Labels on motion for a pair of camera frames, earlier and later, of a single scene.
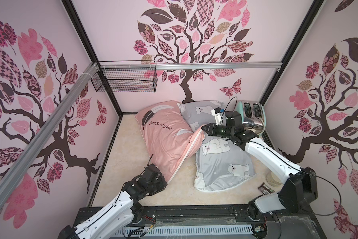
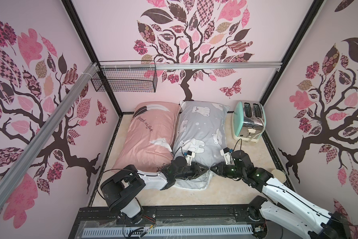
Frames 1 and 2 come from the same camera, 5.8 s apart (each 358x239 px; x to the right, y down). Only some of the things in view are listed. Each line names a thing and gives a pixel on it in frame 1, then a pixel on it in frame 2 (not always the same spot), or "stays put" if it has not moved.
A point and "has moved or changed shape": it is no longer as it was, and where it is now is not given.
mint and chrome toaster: (253, 116) stays put
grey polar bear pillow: (220, 165) has moved or changed shape
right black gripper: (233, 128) → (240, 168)
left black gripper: (162, 184) → (196, 170)
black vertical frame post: (92, 52) stays put
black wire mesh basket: (127, 80) stays put
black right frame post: (316, 5) stays put
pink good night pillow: (170, 140) has moved or changed shape
